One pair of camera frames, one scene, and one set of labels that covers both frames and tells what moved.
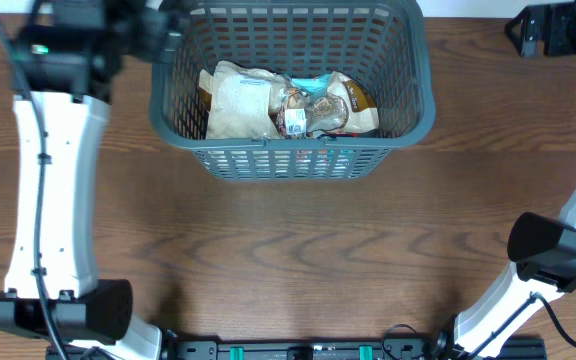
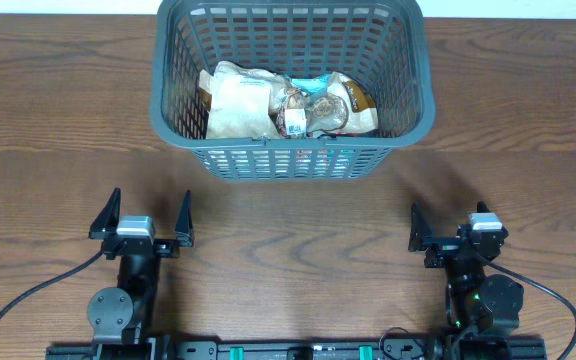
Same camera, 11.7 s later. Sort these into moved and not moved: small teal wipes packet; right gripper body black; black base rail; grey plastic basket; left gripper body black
Moved: right gripper body black; left gripper body black
Not moved: small teal wipes packet; black base rail; grey plastic basket
